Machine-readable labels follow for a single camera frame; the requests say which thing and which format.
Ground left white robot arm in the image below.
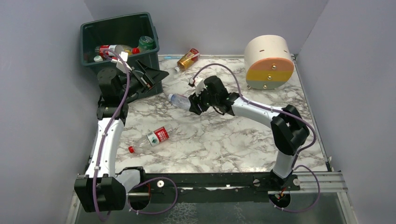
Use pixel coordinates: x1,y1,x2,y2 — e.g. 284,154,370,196
74,61,169,212

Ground aluminium frame rail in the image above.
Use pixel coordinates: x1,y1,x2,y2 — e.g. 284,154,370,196
295,171,348,193

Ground clear bottle red green label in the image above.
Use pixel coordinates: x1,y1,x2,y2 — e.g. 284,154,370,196
128,125,174,154

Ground clear bottle light blue label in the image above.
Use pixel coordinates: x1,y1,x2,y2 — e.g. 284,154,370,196
93,55,103,63

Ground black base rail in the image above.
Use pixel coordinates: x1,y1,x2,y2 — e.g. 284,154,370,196
127,172,300,204

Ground clear bottle red cap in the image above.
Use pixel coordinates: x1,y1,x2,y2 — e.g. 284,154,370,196
95,44,141,57

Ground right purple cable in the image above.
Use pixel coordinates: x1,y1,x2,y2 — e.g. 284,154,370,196
189,63,321,215

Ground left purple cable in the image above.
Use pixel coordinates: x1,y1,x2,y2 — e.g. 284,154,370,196
92,49,178,222

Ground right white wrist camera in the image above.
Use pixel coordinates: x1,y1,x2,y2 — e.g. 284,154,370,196
189,77,206,96

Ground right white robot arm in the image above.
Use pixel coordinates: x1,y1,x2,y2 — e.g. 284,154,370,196
189,76,310,184

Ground crushed clear blue bottle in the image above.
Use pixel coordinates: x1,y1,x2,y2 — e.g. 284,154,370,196
168,94,191,111

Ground cream cylindrical drum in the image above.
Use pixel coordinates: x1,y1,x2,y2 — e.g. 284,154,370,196
244,35,295,90

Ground amber red-label bottle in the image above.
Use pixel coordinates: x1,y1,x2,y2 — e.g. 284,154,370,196
174,48,200,73

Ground dark green trash bin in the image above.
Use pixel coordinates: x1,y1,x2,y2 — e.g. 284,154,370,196
80,12,163,101

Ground purple cable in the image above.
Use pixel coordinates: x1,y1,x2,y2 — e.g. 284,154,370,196
189,63,321,215
92,49,178,222

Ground green tinted plastic bottle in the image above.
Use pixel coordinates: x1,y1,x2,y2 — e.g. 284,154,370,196
138,35,154,52

